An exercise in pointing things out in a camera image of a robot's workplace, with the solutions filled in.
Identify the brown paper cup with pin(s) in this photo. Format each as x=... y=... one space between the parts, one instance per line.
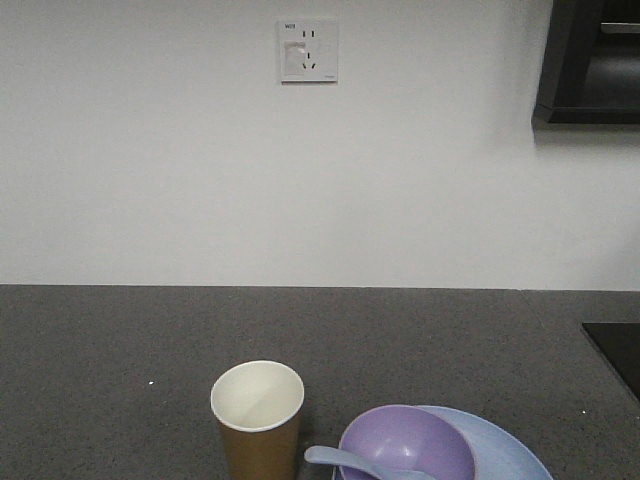
x=257 y=406

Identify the purple plastic bowl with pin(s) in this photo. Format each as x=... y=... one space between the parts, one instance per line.
x=410 y=438

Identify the light blue plastic spoon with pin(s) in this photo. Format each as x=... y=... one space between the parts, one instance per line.
x=324 y=455

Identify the light blue plastic plate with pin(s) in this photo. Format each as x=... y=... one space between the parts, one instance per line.
x=498 y=454

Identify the black induction cooktop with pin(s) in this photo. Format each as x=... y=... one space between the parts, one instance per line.
x=619 y=343

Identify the white wall power socket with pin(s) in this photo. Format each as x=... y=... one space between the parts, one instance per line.
x=308 y=50

